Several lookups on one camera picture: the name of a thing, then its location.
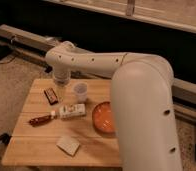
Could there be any white plastic cup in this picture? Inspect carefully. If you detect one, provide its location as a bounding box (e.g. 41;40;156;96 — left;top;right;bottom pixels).
73;82;87;103

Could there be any white tube bottle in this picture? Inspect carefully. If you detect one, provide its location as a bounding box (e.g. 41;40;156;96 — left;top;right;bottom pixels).
59;104;86;119

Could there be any black cable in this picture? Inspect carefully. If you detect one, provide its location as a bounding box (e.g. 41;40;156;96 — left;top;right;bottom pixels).
0;53;19;73

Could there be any orange bowl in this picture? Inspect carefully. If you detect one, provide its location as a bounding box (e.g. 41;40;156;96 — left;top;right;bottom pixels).
92;101;115;134

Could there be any grey metal rail beam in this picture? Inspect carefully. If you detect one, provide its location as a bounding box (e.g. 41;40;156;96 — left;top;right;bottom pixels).
0;23;196;108

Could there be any white sponge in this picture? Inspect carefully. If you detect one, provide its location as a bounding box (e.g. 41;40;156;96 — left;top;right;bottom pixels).
56;136;80;156

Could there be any black floor bracket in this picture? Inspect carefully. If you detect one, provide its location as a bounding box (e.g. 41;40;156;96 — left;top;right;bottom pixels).
0;133;11;145

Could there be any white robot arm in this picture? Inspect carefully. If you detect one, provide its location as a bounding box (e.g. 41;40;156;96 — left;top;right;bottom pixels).
45;41;183;171

